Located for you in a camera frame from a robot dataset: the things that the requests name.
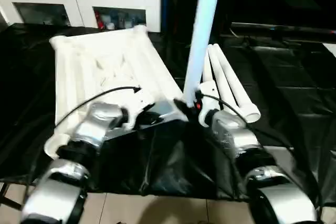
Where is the white plastic table leg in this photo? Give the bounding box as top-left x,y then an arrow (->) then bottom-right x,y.
200,47 -> 214,85
182,0 -> 224,104
208,45 -> 241,107
212,42 -> 261,124

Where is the white plastic table top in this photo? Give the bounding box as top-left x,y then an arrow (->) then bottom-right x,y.
43,25 -> 190,160

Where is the black plastic mat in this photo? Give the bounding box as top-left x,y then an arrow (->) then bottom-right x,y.
0,22 -> 336,208

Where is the red item behind glass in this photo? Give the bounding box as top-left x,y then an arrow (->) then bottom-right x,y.
94,10 -> 103,28

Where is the white flat board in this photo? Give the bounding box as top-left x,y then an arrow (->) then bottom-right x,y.
324,42 -> 336,57

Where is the long black rail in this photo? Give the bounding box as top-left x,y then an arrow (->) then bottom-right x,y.
230,21 -> 336,35

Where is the black metal frame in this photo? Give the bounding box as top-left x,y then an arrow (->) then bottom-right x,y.
0,178 -> 24,211

